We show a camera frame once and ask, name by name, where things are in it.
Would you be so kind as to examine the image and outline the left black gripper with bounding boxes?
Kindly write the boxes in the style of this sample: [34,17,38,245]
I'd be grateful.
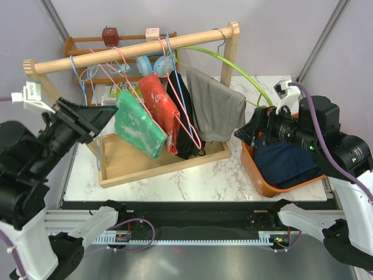
[30,93,120,177]

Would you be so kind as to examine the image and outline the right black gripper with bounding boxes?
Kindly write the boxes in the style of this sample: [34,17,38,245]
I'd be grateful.
[234,101,319,152]

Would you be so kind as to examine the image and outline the navy blue denim trousers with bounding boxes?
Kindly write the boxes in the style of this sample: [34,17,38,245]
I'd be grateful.
[253,142,323,189]

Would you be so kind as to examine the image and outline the green tie-dye trousers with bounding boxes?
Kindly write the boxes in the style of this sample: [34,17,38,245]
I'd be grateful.
[114,90,166,159]

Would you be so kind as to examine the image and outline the blue wire hanger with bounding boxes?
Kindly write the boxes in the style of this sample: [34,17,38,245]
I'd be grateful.
[69,55,103,171]
[165,33,194,139]

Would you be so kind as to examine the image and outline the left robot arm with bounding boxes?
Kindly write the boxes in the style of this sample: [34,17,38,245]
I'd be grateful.
[1,98,128,279]

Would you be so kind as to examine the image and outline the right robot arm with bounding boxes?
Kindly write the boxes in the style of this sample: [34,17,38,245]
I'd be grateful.
[234,96,372,272]

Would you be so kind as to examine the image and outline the grey trousers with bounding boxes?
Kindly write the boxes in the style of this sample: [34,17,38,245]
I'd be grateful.
[186,67,246,142]

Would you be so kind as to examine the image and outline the black trousers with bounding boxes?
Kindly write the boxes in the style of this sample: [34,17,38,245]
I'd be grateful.
[167,71,206,160]

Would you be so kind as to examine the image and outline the red tie-dye trousers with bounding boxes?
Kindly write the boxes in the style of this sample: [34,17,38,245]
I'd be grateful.
[139,74,180,155]

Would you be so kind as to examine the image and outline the orange plastic basket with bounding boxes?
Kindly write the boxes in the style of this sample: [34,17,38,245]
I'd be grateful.
[240,112,327,199]

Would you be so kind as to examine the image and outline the silver foil package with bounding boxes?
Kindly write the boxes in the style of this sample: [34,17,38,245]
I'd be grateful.
[101,96,118,112]

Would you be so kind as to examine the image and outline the green snack package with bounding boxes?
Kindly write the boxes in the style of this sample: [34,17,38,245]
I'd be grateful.
[108,82,143,98]

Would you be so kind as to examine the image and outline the wooden clothes rack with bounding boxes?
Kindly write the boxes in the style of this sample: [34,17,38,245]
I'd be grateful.
[23,22,240,188]

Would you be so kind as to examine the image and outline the dark red cube plug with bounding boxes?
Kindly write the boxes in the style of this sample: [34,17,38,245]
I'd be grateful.
[101,27,119,47]

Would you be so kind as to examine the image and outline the brown wooden shelf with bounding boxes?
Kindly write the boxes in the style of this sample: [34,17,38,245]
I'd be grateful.
[64,31,178,109]

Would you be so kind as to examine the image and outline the light blue headphones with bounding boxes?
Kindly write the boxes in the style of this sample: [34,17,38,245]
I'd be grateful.
[136,51,175,78]

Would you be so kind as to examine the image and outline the pink cube plug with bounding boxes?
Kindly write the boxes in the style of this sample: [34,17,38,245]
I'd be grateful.
[145,27,160,42]

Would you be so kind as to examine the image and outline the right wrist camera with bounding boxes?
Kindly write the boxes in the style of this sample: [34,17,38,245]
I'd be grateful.
[273,79,301,114]

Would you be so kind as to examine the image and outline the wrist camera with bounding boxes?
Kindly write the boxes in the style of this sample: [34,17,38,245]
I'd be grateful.
[273,79,301,114]
[11,81,55,114]

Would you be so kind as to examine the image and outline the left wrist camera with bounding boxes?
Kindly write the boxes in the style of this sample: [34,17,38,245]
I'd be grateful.
[11,81,55,114]

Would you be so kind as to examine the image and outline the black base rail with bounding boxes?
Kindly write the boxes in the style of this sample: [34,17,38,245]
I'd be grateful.
[46,201,301,252]

